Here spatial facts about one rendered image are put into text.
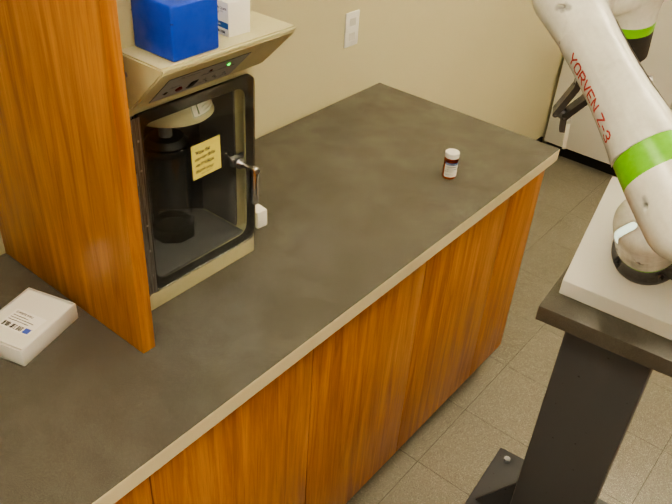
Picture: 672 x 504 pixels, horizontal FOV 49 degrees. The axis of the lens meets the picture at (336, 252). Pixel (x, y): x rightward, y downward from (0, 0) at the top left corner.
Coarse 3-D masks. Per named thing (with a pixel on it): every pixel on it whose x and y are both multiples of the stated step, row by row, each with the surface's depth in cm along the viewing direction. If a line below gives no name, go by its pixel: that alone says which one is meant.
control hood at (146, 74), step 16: (256, 16) 139; (256, 32) 132; (272, 32) 133; (288, 32) 136; (128, 48) 123; (224, 48) 125; (240, 48) 128; (256, 48) 133; (272, 48) 140; (128, 64) 121; (144, 64) 118; (160, 64) 118; (176, 64) 118; (192, 64) 121; (208, 64) 125; (240, 64) 138; (256, 64) 145; (128, 80) 123; (144, 80) 120; (160, 80) 118; (128, 96) 125; (144, 96) 122
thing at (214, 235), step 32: (192, 96) 138; (224, 96) 144; (160, 128) 135; (192, 128) 141; (224, 128) 148; (160, 160) 138; (224, 160) 152; (160, 192) 142; (192, 192) 149; (224, 192) 156; (160, 224) 145; (192, 224) 153; (224, 224) 161; (160, 256) 149; (192, 256) 157; (160, 288) 153
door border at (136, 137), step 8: (136, 120) 130; (136, 128) 130; (136, 136) 131; (136, 144) 132; (136, 152) 133; (136, 160) 133; (136, 168) 134; (144, 168) 136; (144, 176) 137; (144, 184) 137; (144, 192) 138; (144, 200) 139; (144, 208) 140; (144, 216) 141; (144, 224) 142; (144, 232) 143; (144, 240) 143; (152, 248) 146; (152, 256) 147; (152, 264) 148; (152, 272) 149; (152, 280) 150; (152, 288) 151
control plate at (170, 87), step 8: (240, 56) 132; (216, 64) 128; (224, 64) 131; (232, 64) 134; (192, 72) 124; (200, 72) 127; (208, 72) 130; (216, 72) 133; (176, 80) 123; (184, 80) 126; (192, 80) 129; (200, 80) 132; (208, 80) 135; (168, 88) 125; (176, 88) 128; (184, 88) 131; (160, 96) 127
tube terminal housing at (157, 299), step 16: (128, 0) 120; (128, 16) 121; (128, 32) 122; (224, 80) 144; (176, 96) 136; (224, 256) 167; (240, 256) 172; (192, 272) 161; (208, 272) 165; (176, 288) 159; (160, 304) 157
